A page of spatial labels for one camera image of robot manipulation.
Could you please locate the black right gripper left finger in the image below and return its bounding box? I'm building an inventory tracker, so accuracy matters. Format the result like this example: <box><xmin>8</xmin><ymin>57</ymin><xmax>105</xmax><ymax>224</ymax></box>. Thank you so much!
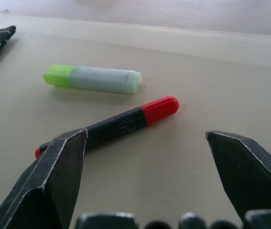
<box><xmin>0</xmin><ymin>128</ymin><xmax>89</xmax><ymax>229</ymax></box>

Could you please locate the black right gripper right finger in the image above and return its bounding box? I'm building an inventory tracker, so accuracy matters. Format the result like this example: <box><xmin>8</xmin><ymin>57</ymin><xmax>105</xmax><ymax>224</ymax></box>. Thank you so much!
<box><xmin>205</xmin><ymin>130</ymin><xmax>271</xmax><ymax>229</ymax></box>

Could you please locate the black marker with red cap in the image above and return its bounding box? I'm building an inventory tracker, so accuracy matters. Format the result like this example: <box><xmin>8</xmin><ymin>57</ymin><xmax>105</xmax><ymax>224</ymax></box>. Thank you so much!
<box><xmin>35</xmin><ymin>95</ymin><xmax>180</xmax><ymax>159</ymax></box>

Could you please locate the green highlighter with translucent body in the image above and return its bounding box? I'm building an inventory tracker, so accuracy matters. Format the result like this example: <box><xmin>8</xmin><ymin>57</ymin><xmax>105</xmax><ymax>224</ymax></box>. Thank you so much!
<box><xmin>43</xmin><ymin>64</ymin><xmax>142</xmax><ymax>95</ymax></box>

